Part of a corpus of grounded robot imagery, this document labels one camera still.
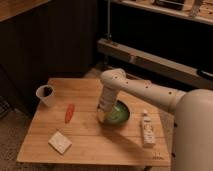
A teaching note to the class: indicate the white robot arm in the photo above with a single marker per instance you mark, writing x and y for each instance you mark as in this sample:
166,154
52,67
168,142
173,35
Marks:
192,148

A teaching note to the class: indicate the orange carrot toy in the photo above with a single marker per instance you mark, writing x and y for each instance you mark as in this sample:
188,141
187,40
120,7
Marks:
69,113

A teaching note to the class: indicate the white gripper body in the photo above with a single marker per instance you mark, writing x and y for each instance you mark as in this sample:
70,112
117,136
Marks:
107,100

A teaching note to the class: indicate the white bottle with label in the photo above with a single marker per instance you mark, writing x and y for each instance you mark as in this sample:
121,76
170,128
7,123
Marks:
148,130

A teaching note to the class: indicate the wooden low table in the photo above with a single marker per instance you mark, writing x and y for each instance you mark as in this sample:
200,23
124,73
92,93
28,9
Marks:
92,142

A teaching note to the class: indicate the green ceramic bowl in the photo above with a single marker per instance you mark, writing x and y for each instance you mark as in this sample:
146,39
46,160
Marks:
119,115

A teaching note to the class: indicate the metal vertical pole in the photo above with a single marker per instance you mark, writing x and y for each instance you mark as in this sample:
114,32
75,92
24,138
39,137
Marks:
108,19

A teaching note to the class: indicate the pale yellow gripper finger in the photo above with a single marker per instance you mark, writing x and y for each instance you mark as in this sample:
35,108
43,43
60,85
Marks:
101,115

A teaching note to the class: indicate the white paper cup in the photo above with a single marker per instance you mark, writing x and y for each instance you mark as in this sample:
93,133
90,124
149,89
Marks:
46,94

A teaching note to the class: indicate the beige rectangular sponge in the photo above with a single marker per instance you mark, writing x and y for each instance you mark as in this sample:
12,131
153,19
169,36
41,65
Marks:
59,142

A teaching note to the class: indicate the wooden shelf beam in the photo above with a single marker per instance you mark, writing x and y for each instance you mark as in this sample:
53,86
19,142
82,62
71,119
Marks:
159,65

